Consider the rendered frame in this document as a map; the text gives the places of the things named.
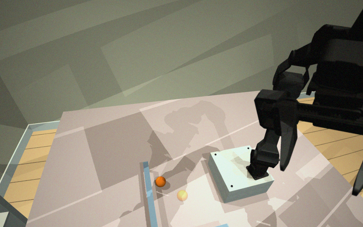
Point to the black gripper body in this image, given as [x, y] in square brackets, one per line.
[331, 109]

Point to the orange ball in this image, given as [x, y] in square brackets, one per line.
[160, 181]

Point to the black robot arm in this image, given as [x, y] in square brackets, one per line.
[338, 53]

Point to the blue flat bar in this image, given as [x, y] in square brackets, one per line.
[151, 206]

